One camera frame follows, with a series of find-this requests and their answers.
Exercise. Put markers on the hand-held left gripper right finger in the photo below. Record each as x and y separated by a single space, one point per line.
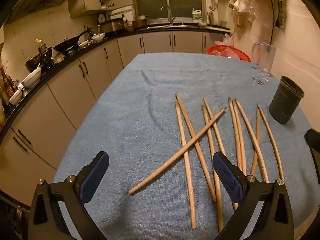
228 177

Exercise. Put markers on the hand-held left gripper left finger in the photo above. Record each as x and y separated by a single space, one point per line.
96 177

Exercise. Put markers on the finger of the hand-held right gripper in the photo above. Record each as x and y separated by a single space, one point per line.
312 136

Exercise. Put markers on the dark round chopstick holder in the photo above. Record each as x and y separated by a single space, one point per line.
283 105

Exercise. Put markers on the group of wooden chopsticks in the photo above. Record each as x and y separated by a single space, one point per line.
191 202

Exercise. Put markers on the blue towel table cover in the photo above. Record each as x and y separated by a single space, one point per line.
137 117

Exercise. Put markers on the small metal screws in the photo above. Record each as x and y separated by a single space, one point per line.
260 81

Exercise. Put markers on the clear glass mug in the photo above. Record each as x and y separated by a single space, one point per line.
268 57

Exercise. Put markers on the beige base kitchen cabinets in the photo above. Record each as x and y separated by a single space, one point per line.
62 92

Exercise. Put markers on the small white bowl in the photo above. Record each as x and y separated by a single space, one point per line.
16 97

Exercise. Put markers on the red plastic basket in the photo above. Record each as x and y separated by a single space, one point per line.
237 50

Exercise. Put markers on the large white bowl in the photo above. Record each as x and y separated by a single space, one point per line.
32 78

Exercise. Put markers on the clear plastic bag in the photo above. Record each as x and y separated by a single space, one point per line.
222 53

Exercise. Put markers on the black kitchen countertop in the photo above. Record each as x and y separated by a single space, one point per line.
75 53

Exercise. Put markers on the dark sauce bottles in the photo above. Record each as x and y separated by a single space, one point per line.
6 87

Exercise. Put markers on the white plastic bag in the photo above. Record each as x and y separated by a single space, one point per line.
226 40

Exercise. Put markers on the black pot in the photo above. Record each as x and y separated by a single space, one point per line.
32 63

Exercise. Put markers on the black wok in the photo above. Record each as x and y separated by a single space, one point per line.
67 43

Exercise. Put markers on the stacked white small bowls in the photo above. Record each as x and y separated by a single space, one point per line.
98 38

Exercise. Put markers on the yellow-capped oil bottle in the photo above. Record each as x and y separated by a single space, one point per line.
42 48

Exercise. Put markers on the wooden cutting board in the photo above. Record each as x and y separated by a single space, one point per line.
218 28

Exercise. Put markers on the hanging plastic bags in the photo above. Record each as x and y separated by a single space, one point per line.
250 5

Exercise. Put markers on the metal countertop appliance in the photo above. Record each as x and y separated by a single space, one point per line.
113 25

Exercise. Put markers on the countertop utensil holder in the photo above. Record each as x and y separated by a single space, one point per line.
210 18

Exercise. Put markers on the round dial kitchen scale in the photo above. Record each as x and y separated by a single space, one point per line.
101 18

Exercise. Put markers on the brown cooking pot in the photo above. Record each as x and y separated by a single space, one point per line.
140 23

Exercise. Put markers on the white detergent jug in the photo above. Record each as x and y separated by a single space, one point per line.
197 16

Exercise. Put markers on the chrome faucet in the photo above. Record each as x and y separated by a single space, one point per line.
170 11

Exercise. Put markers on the wall socket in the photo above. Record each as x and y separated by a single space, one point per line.
280 22

